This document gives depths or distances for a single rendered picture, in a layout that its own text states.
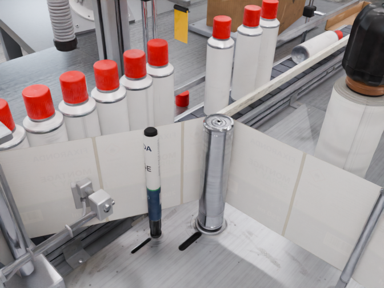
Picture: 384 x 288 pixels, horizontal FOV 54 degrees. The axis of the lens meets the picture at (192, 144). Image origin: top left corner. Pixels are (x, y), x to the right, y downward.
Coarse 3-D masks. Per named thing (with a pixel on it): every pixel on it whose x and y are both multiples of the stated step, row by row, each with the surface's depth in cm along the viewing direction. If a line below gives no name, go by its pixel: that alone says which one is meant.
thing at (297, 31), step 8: (344, 8) 114; (328, 16) 108; (304, 24) 101; (312, 24) 102; (288, 32) 96; (296, 32) 98; (280, 40) 93; (192, 80) 75; (200, 80) 76; (176, 88) 72; (184, 88) 74
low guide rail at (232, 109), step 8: (344, 40) 105; (328, 48) 101; (336, 48) 103; (312, 56) 97; (320, 56) 98; (304, 64) 93; (312, 64) 96; (288, 72) 89; (296, 72) 91; (272, 80) 86; (280, 80) 87; (288, 80) 90; (264, 88) 83; (272, 88) 85; (248, 96) 80; (256, 96) 81; (232, 104) 77; (240, 104) 78; (248, 104) 80; (224, 112) 75; (232, 112) 77
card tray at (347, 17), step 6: (354, 6) 144; (360, 6) 149; (342, 12) 138; (348, 12) 142; (354, 12) 147; (330, 18) 133; (336, 18) 137; (342, 18) 141; (348, 18) 143; (354, 18) 143; (330, 24) 135; (336, 24) 138; (342, 24) 138; (348, 24) 138
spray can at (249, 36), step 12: (252, 12) 72; (252, 24) 74; (240, 36) 76; (252, 36) 74; (240, 48) 77; (252, 48) 76; (240, 60) 78; (252, 60) 78; (240, 72) 80; (252, 72) 80; (240, 84) 81; (252, 84) 82; (240, 96) 83
